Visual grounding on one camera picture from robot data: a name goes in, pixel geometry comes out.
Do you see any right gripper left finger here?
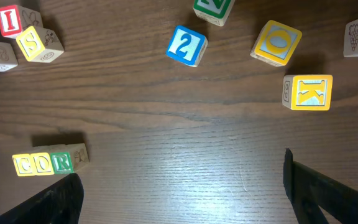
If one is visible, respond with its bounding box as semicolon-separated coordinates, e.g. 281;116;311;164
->
0;173;84;224

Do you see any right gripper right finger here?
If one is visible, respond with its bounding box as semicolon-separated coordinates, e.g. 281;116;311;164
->
283;149;358;223

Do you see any yellow O block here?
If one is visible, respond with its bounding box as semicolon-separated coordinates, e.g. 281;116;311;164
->
30;144;63;176

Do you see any green R block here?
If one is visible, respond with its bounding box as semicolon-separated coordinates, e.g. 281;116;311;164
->
49;143;90;174

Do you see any yellow C block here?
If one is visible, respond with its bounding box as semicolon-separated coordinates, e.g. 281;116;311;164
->
12;151;37;177

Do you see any yellow K block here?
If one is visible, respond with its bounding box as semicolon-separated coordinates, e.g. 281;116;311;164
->
282;75;333;111

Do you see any yellow Q block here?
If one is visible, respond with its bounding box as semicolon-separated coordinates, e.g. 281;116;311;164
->
250;20;302;67

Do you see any yellow S block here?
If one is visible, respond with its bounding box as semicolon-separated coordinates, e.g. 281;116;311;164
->
16;26;65;63

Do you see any blue 2 block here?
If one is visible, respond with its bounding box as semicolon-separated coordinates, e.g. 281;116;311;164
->
166;26;208;67

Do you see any red I block left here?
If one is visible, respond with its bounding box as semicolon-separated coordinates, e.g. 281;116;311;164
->
0;5;43;39

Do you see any green Z block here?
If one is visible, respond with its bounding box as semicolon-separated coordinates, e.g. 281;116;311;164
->
193;0;235;27

